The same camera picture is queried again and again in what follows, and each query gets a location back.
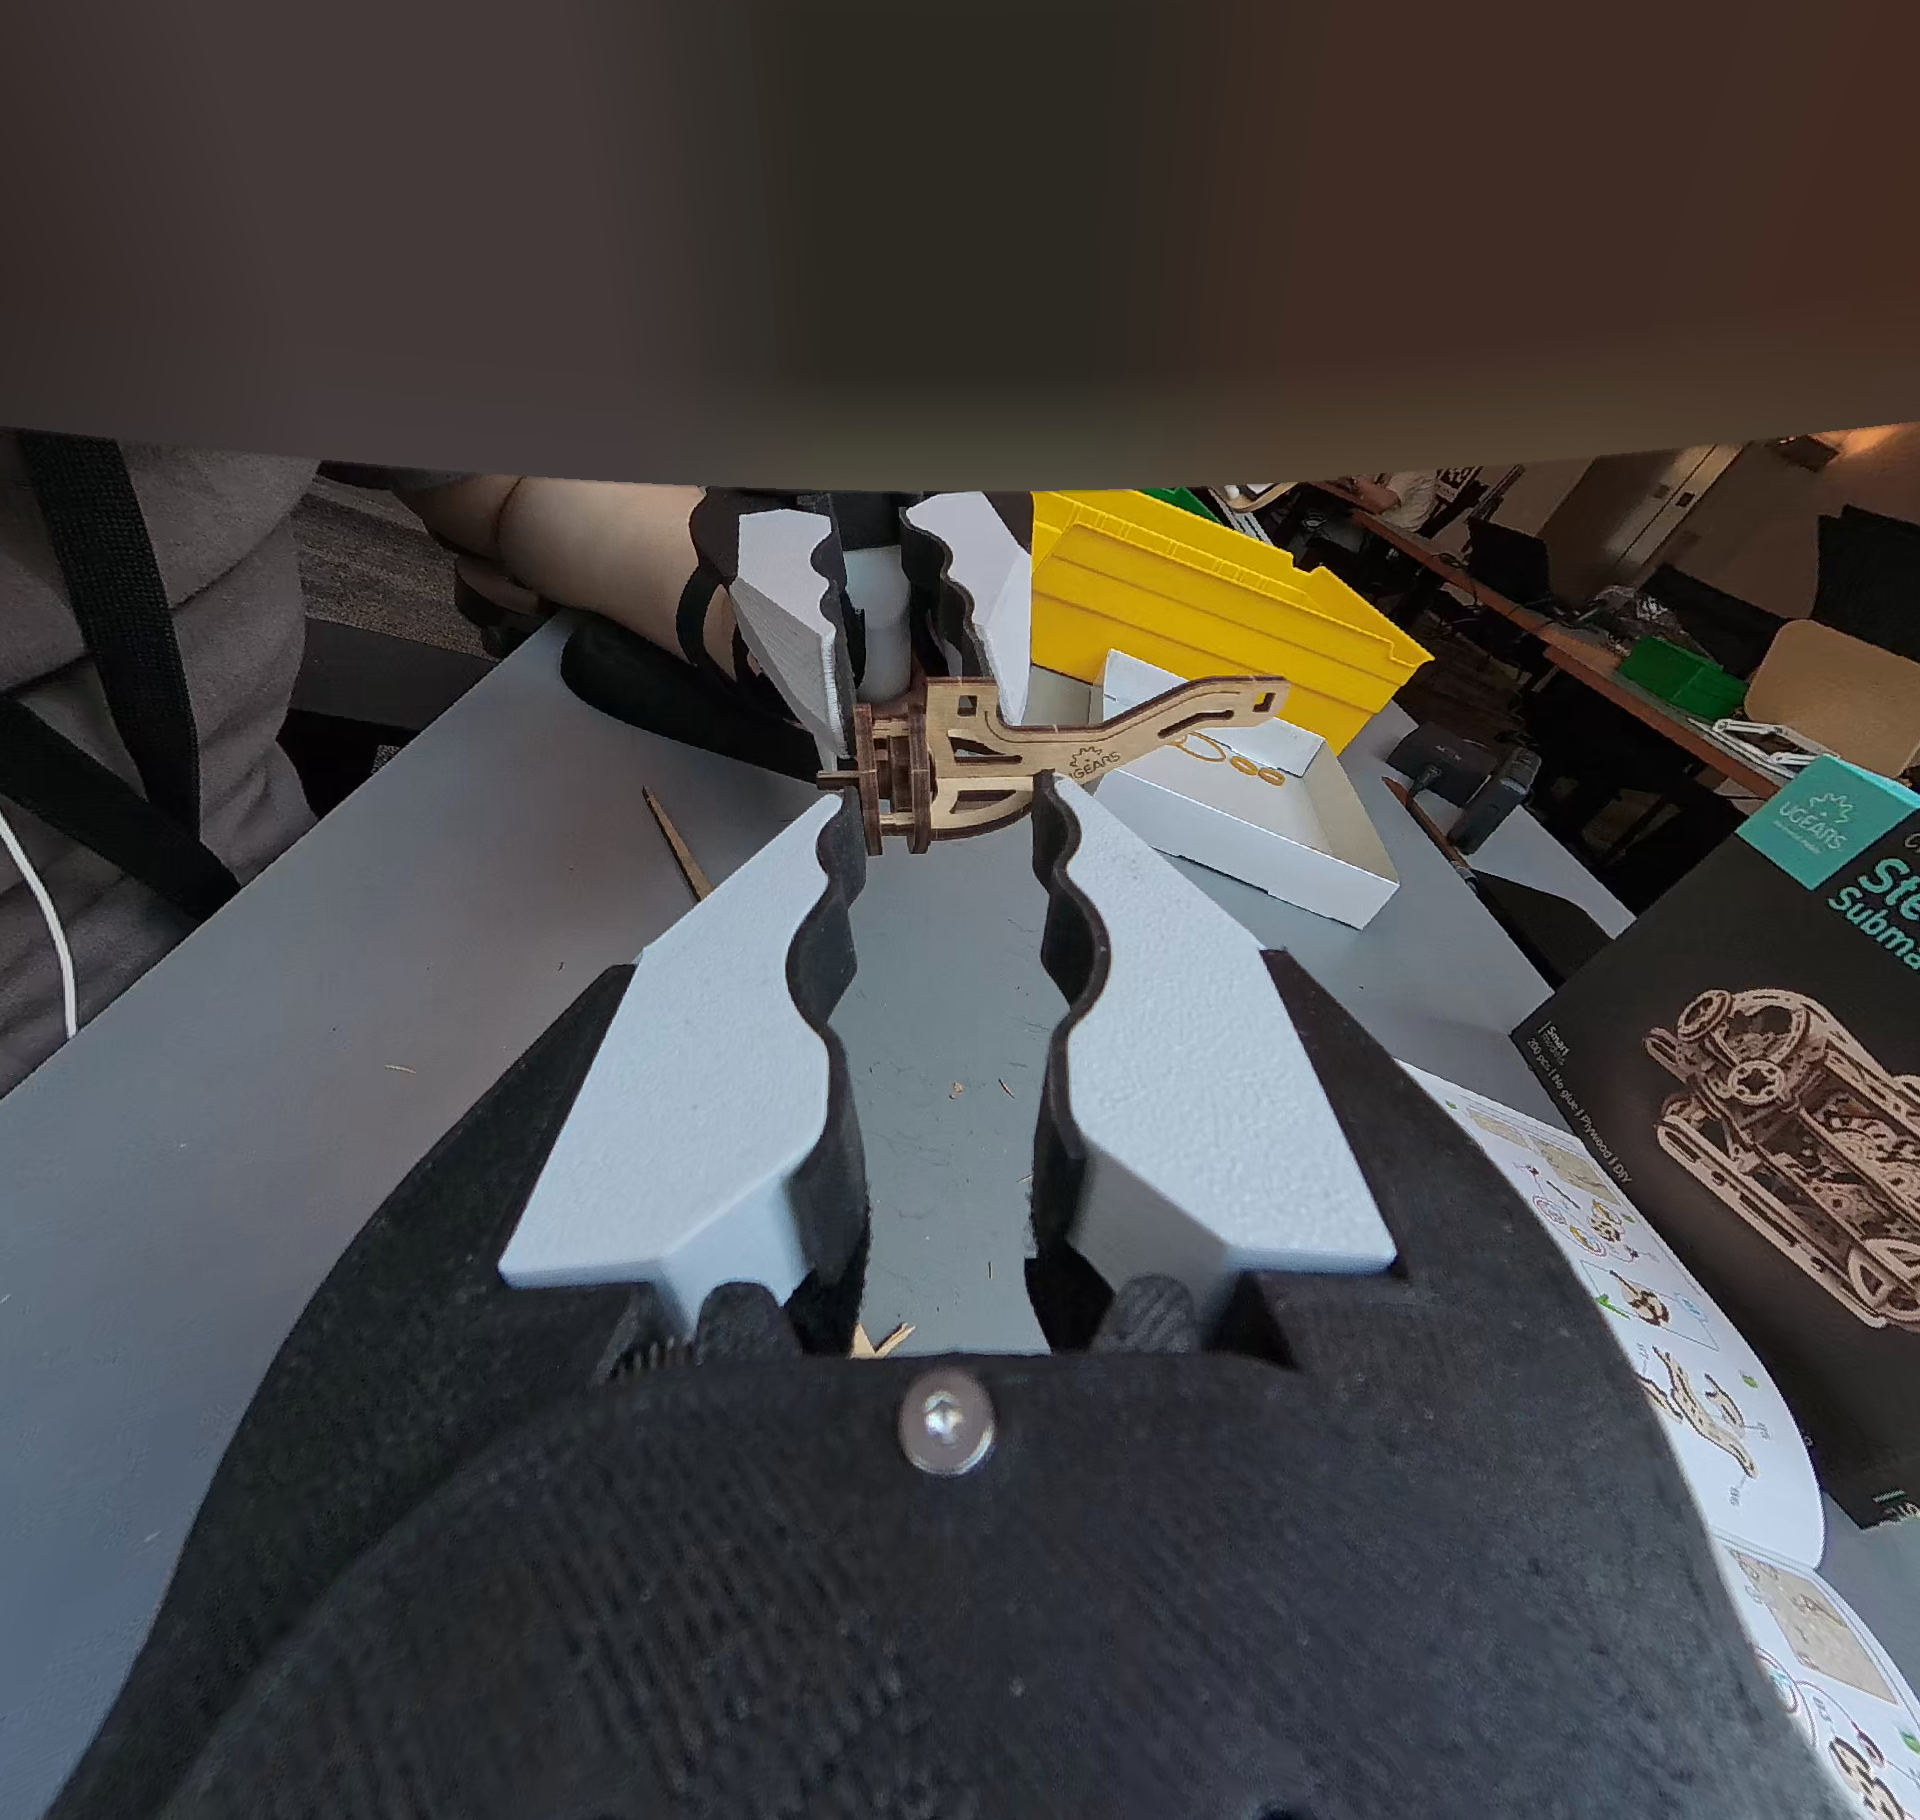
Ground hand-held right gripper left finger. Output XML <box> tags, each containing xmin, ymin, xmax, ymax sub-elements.
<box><xmin>498</xmin><ymin>797</ymin><xmax>873</xmax><ymax>1355</ymax></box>

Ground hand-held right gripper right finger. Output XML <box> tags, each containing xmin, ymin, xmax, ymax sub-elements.
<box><xmin>1029</xmin><ymin>775</ymin><xmax>1402</xmax><ymax>1349</ymax></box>

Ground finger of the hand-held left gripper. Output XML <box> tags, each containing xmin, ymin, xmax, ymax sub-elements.
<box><xmin>896</xmin><ymin>490</ymin><xmax>1038</xmax><ymax>690</ymax></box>
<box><xmin>727</xmin><ymin>495</ymin><xmax>869</xmax><ymax>750</ymax></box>

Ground wooden model part assembly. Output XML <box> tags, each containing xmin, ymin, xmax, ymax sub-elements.
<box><xmin>816</xmin><ymin>672</ymin><xmax>1290</xmax><ymax>853</ymax></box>

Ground person's left forearm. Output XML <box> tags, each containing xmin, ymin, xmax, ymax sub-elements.
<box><xmin>401</xmin><ymin>476</ymin><xmax>724</xmax><ymax>654</ymax></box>

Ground black model kit box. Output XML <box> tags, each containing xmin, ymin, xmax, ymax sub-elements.
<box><xmin>1507</xmin><ymin>756</ymin><xmax>1920</xmax><ymax>1531</ymax></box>

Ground yellow plastic bin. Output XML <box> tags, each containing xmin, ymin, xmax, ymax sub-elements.
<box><xmin>1031</xmin><ymin>490</ymin><xmax>1435</xmax><ymax>759</ymax></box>

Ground thin wooden stick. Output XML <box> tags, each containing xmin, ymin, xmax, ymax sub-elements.
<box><xmin>641</xmin><ymin>784</ymin><xmax>717</xmax><ymax>904</ymax></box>

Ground white cardboard box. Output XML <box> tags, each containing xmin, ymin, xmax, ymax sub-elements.
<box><xmin>1092</xmin><ymin>648</ymin><xmax>1403</xmax><ymax>932</ymax></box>

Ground black electronic device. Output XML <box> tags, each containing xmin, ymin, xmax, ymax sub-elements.
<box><xmin>1385</xmin><ymin>731</ymin><xmax>1545</xmax><ymax>856</ymax></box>

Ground white instruction booklet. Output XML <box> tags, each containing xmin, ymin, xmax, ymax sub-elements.
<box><xmin>1396</xmin><ymin>1056</ymin><xmax>1920</xmax><ymax>1820</ymax></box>

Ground long wooden desk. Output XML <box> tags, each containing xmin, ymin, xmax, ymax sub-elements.
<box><xmin>1340</xmin><ymin>499</ymin><xmax>1817</xmax><ymax>805</ymax></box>

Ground green plastic bin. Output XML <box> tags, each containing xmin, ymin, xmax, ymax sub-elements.
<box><xmin>1616</xmin><ymin>632</ymin><xmax>1749</xmax><ymax>721</ymax></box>

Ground person's grey sweater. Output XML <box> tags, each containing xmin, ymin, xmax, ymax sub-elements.
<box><xmin>0</xmin><ymin>428</ymin><xmax>320</xmax><ymax>1095</ymax></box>

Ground pale wooden chair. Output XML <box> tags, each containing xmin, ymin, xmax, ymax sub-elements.
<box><xmin>1746</xmin><ymin>617</ymin><xmax>1920</xmax><ymax>784</ymax></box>

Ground white cable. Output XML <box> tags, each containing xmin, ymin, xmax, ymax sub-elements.
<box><xmin>0</xmin><ymin>801</ymin><xmax>79</xmax><ymax>1045</ymax></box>

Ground black webbing strap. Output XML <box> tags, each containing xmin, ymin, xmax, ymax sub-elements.
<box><xmin>0</xmin><ymin>432</ymin><xmax>245</xmax><ymax>926</ymax></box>

